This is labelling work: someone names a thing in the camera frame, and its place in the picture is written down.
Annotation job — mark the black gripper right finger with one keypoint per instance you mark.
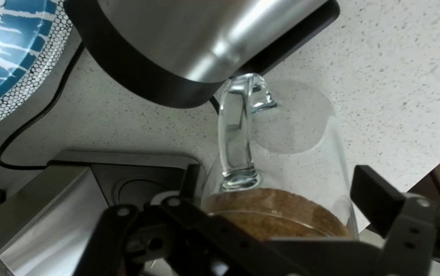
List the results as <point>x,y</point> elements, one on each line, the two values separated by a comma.
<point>413,231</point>

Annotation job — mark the black steel coffee maker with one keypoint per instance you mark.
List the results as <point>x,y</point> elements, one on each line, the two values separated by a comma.
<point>51,220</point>

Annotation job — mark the blue patterned plate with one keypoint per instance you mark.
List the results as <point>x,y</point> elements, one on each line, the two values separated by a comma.
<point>15,47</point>

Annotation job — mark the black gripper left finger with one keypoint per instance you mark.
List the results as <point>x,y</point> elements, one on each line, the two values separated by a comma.
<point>117,231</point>

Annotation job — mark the clear glass jug cork lid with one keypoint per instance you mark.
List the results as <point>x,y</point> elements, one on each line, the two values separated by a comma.
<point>237,154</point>

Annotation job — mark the small stainless steel kettle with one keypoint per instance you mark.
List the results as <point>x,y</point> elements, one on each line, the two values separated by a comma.
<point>189,36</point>

